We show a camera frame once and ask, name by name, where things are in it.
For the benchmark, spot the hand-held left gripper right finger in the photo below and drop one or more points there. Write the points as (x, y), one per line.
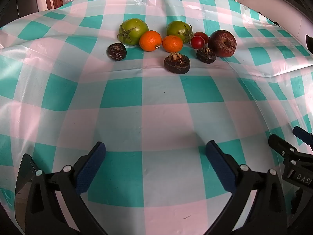
(220, 166)

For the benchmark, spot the wrinkled dark red apple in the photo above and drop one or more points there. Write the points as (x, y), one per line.
(222, 43)

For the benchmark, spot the green tomato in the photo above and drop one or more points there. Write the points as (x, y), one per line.
(133, 31)
(179, 30)

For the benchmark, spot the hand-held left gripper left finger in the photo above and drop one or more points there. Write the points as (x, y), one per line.
(91, 166)

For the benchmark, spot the red tomato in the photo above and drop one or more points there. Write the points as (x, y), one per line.
(203, 35)
(197, 42)

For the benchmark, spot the dark brown water chestnut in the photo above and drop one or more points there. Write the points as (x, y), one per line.
(177, 63)
(206, 55)
(117, 51)

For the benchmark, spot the orange mandarin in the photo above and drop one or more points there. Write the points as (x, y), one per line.
(150, 40)
(172, 44)

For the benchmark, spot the teal pink checkered tablecloth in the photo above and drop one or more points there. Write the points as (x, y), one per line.
(156, 117)

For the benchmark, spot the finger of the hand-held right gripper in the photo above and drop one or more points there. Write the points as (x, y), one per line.
(304, 135)
(278, 144)

